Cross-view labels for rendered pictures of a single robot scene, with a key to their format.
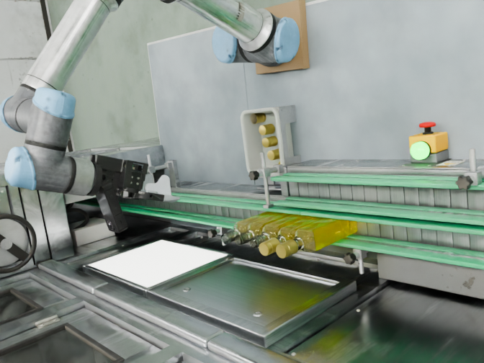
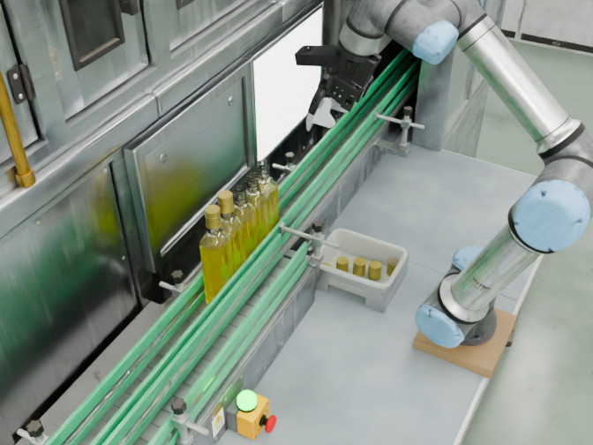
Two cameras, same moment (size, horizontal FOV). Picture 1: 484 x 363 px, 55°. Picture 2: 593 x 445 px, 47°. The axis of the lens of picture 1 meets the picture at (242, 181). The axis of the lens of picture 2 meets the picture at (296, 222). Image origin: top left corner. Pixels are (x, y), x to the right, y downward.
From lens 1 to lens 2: 0.44 m
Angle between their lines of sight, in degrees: 12
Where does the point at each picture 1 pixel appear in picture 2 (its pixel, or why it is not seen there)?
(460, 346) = (39, 323)
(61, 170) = (365, 22)
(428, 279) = (122, 343)
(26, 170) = not seen: outside the picture
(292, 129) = (357, 296)
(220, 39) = not seen: hidden behind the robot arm
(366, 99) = (340, 385)
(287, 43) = (431, 325)
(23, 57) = not seen: outside the picture
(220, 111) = (431, 231)
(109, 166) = (359, 71)
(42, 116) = (422, 24)
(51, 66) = (490, 54)
